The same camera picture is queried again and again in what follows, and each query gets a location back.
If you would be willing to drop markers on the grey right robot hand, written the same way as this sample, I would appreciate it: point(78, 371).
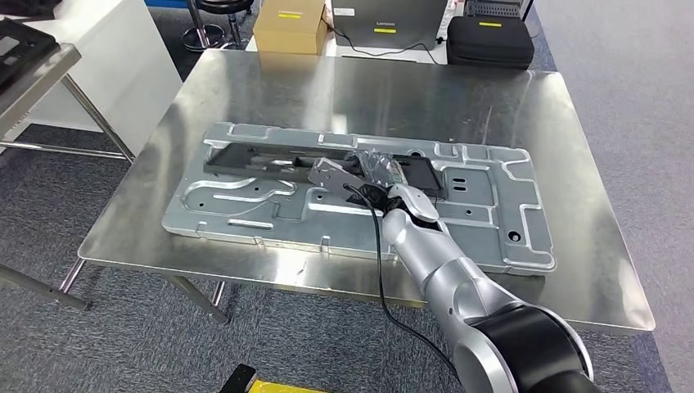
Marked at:
point(379, 165)

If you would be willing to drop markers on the black plastic licence plate frame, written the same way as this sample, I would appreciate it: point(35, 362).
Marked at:
point(260, 160)

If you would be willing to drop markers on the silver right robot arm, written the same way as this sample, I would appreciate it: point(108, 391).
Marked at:
point(461, 287)

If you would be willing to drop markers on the steel workbench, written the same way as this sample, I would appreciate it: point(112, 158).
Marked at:
point(379, 108)

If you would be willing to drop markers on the embossed metal plate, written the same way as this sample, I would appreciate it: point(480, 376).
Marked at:
point(488, 217)

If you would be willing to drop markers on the grey Lenovo laptop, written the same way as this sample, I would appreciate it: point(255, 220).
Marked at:
point(387, 21)

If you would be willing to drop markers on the black zip case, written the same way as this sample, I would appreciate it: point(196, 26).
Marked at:
point(488, 43)

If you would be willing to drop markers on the brown cardboard box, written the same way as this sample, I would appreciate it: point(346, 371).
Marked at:
point(290, 27)

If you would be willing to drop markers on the grey vented device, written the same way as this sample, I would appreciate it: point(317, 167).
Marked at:
point(493, 8)

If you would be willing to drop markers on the black office stool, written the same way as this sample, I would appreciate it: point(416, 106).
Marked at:
point(214, 24)

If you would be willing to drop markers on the black robot leg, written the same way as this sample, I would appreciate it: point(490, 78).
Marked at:
point(238, 379)

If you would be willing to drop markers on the black plastic frame part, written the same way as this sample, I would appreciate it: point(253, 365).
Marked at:
point(19, 46)

